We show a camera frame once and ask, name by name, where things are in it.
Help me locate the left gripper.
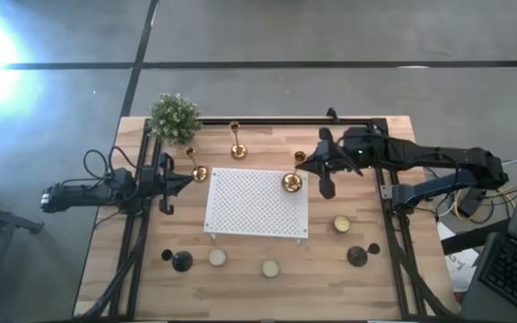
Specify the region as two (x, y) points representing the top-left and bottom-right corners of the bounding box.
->
(140, 152), (196, 216)

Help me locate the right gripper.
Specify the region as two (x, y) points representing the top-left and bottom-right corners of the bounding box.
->
(294, 126), (379, 201)

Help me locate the gold candlestick holder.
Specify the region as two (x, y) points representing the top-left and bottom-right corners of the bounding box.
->
(228, 120), (249, 161)
(281, 150), (308, 195)
(183, 145), (209, 183)

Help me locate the yellow wax candle tin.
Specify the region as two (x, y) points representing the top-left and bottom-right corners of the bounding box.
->
(332, 214), (353, 235)

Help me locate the black candlestick holder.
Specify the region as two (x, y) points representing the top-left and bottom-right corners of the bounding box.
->
(161, 249), (195, 274)
(346, 242), (381, 268)

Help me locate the orange floral candle tin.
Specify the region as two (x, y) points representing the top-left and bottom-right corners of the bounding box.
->
(207, 248), (229, 268)

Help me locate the blue-green floral candle tin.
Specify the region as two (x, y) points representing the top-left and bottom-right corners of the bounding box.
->
(260, 258), (282, 279)

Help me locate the green potted plant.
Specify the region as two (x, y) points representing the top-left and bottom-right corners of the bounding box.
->
(147, 92), (204, 146)

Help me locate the white perforated shelf riser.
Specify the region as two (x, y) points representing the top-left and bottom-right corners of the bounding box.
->
(203, 167), (310, 243)

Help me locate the black power adapter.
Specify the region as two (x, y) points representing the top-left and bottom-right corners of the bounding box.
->
(458, 186), (486, 219)

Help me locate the dark chair base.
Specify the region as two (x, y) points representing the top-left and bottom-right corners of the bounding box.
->
(0, 179), (45, 323)

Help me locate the black stand bar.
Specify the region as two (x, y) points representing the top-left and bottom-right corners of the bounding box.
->
(440, 218), (511, 257)

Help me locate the white paper sheet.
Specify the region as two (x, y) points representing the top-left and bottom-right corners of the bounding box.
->
(436, 222), (479, 292)

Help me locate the black aluminium table frame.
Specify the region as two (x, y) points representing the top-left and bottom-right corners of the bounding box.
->
(72, 117), (461, 322)

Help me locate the yellow cable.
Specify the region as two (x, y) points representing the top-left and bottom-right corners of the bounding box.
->
(453, 182), (517, 222)

